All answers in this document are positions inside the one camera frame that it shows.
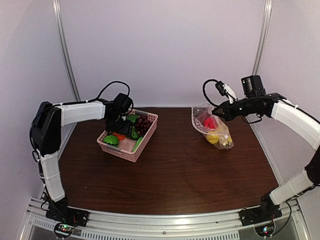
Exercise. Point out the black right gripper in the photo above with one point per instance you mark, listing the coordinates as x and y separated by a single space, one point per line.
228 114

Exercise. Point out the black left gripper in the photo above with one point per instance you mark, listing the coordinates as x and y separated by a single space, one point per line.
126 130

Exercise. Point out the red toy apple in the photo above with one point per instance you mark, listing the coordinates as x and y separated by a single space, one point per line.
210 123

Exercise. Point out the clear dotted zip top bag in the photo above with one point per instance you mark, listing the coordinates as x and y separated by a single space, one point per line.
214 130

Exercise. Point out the orange toy orange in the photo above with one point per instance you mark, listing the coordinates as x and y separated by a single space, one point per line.
119 136

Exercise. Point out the yellow toy lemon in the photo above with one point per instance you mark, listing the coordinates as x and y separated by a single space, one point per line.
212 138

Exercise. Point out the yellow toy banana bunch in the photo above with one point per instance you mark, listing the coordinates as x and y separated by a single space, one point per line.
225 142

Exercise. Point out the green toy watermelon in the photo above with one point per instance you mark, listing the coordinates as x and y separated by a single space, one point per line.
111 140

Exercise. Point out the purple toy grapes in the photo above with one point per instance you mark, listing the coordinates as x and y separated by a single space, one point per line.
142 125

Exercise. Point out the green toy pepper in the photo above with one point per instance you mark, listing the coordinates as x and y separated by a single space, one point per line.
133 134

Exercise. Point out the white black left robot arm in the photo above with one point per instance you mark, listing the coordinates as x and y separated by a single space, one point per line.
45 131

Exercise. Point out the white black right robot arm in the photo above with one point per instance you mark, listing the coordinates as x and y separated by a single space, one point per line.
288 135

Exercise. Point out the green toy vegetable back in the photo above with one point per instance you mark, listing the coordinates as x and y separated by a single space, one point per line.
132 117

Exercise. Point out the green toy cucumber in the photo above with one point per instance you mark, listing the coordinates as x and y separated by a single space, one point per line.
137 144

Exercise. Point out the pink perforated plastic basket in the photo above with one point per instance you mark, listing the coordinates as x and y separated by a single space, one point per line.
124 149

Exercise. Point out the right round circuit board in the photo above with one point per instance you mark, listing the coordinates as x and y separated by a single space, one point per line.
265 230

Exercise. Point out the round circuit board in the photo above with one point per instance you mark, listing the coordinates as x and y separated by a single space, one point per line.
265 230
63 230

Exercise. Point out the left round circuit board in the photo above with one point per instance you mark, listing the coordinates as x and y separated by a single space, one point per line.
63 230

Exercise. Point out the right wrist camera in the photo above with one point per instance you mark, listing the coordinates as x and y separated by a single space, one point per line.
225 90

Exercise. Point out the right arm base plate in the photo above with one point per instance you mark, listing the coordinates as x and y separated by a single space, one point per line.
255 215

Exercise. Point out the aluminium front rail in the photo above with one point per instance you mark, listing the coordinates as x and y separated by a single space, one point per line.
223 225

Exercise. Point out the aluminium corner post right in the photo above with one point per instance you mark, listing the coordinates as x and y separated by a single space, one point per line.
264 32

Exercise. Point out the aluminium corner post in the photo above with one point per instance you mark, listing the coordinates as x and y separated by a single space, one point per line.
64 49
264 32

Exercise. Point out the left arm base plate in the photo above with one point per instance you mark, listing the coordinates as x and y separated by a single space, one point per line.
71 216

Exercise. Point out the aluminium corner post left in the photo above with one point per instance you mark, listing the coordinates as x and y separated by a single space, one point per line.
64 49

